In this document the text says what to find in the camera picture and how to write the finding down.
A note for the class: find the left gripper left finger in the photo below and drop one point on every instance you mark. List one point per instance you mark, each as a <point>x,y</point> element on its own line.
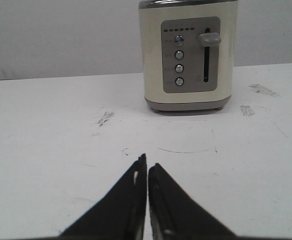
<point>121,212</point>

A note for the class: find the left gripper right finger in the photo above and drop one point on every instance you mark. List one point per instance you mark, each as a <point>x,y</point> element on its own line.
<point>173,213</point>

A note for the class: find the cream and steel toaster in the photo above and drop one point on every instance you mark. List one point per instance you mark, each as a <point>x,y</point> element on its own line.
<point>187,53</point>

